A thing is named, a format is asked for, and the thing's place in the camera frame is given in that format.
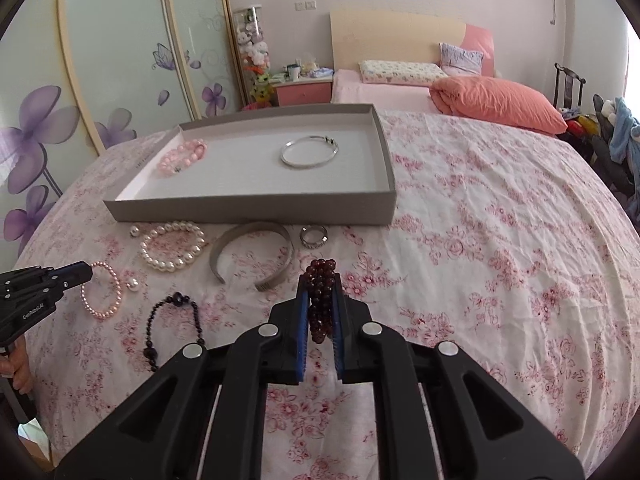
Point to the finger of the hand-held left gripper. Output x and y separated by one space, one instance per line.
72 275

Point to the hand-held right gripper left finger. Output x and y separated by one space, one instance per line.
301 330

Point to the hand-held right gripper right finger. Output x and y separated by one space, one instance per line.
339 360

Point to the grey cardboard tray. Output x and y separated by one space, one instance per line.
240 170

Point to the person's left hand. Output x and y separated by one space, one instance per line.
21 365

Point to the open silver cuff bangle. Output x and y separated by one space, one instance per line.
250 227

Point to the pink floral bed sheet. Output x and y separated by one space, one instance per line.
475 260

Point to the thin silver bangle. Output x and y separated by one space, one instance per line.
331 140

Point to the pink nightstand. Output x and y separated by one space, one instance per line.
302 94

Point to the floral glass wardrobe doors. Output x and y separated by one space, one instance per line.
125 35

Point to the pink bed mattress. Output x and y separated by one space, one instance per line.
380 92

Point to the white mug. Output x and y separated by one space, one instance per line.
293 72

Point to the blue cloth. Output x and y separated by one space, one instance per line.
320 72

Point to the floral pillow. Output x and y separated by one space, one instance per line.
400 71

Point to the plush toy display tube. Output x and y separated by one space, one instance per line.
252 50

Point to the orange duvet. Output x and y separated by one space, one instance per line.
495 100

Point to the beige and pink headboard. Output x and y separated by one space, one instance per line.
390 40

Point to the purple print pillow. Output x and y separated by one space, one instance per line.
460 57

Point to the black office chair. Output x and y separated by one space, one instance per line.
607 165

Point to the colourful toy pile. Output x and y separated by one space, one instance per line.
580 125

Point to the dark wooden chair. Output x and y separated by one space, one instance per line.
570 85

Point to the blue bathrobe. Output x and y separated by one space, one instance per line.
625 135

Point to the white wall socket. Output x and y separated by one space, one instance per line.
305 5

